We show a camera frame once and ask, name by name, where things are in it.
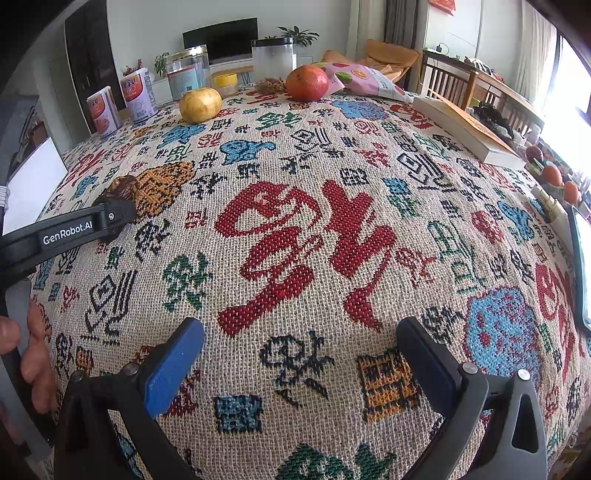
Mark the thick paperback book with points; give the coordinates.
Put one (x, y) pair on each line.
(466, 127)

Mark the white curtain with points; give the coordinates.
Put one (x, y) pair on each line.
(535, 50)

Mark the clear jar with blue label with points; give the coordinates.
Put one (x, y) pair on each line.
(187, 76)

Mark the dark glass cabinet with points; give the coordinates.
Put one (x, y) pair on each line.
(92, 55)

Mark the black cloth bundle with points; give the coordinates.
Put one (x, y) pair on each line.
(491, 120)

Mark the red flower arrangement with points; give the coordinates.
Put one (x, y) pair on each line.
(131, 68)

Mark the red label tin can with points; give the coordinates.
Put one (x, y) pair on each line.
(105, 113)

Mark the pink snack packet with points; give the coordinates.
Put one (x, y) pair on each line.
(364, 78)

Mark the large green potted plant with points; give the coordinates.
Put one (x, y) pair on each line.
(298, 36)

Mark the black flat device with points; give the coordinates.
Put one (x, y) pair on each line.
(582, 267)

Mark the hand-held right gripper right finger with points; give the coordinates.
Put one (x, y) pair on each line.
(427, 364)

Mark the small orange tangerine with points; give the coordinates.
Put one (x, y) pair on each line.
(552, 175)
(572, 192)

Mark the window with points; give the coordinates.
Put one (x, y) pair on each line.
(572, 92)

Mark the orange cushioned lounge chair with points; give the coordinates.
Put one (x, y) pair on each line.
(388, 57)

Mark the printed woven tablecloth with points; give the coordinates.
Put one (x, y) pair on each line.
(295, 152)

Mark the grey curtain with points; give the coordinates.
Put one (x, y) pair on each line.
(400, 23)

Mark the small red apple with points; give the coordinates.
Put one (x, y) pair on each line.
(534, 153)

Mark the small yellow jar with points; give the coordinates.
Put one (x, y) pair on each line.
(225, 86)

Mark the white cardboard box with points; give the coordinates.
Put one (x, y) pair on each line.
(37, 184)

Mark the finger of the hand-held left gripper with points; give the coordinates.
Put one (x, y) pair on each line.
(69, 235)

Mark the red pomegranate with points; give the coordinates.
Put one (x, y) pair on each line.
(307, 84)

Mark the frosted jar with black lid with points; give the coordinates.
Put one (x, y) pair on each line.
(272, 62)

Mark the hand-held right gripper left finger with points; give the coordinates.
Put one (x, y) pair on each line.
(173, 364)

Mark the wooden slatted chair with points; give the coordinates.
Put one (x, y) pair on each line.
(445, 81)
(508, 99)

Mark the person's left hand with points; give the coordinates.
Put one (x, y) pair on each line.
(37, 360)

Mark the black flat television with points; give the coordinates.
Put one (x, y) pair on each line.
(221, 41)

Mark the leafy green potted plant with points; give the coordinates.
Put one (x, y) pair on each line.
(161, 63)

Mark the yellow apple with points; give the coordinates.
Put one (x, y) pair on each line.
(201, 106)

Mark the red wall decoration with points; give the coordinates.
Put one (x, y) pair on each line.
(442, 5)

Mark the dark brown fruit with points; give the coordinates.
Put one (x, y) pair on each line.
(121, 187)

